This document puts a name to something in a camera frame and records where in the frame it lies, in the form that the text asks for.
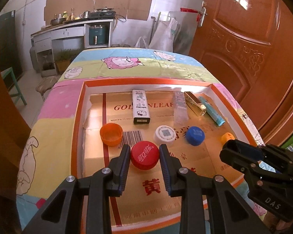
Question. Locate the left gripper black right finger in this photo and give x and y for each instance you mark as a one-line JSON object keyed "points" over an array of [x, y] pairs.
{"points": [[172, 172]]}

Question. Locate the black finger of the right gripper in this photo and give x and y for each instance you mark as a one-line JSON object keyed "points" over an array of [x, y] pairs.
{"points": [[240, 155]]}

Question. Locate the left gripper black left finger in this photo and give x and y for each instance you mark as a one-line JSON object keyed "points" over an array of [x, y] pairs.
{"points": [[116, 179]]}

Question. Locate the orange bottle cap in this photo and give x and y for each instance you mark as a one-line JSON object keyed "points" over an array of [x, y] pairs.
{"points": [[111, 134], [226, 137]]}

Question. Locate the red bottle cap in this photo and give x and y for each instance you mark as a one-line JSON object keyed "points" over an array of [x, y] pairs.
{"points": [[144, 155]]}

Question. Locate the blue bottle cap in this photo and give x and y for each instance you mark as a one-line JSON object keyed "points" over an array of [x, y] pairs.
{"points": [[195, 136]]}

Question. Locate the orange open bottle cap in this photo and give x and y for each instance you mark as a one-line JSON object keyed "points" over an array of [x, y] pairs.
{"points": [[111, 134]]}

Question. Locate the white bottle cap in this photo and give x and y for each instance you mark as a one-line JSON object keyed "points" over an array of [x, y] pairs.
{"points": [[164, 135]]}

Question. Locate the light blue lighter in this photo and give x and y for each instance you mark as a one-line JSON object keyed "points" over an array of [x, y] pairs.
{"points": [[212, 112]]}

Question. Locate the shallow orange cardboard box tray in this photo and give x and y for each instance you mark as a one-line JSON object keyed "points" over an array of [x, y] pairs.
{"points": [[145, 205]]}

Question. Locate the clear plastic bottle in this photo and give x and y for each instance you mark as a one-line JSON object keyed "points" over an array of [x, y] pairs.
{"points": [[180, 113]]}

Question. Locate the white black rectangular lighter box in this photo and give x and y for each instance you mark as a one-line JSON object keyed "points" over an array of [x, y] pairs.
{"points": [[141, 114]]}

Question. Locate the gold lipstick case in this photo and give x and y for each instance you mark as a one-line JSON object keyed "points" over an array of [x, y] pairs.
{"points": [[194, 104]]}

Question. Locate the colourful cartoon quilt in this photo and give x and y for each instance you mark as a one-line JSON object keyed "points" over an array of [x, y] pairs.
{"points": [[45, 161]]}

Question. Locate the brown wooden door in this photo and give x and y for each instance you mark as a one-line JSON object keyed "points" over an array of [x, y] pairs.
{"points": [[248, 46]]}

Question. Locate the green stool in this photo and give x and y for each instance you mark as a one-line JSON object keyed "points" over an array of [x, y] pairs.
{"points": [[18, 94]]}

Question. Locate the white plastic bag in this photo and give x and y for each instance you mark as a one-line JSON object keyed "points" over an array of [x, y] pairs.
{"points": [[165, 35]]}

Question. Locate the dark green air fryer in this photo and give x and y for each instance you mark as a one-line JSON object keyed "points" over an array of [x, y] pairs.
{"points": [[98, 35]]}

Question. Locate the white kitchen counter cabinet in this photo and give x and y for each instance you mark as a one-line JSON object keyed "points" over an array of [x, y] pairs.
{"points": [[52, 41]]}

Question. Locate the grey gas cylinder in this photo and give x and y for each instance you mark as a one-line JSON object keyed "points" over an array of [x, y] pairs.
{"points": [[33, 57]]}

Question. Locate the black gas stove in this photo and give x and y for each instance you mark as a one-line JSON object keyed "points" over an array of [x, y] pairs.
{"points": [[102, 14]]}

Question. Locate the brown wooden door frame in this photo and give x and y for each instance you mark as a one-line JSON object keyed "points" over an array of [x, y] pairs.
{"points": [[13, 131]]}

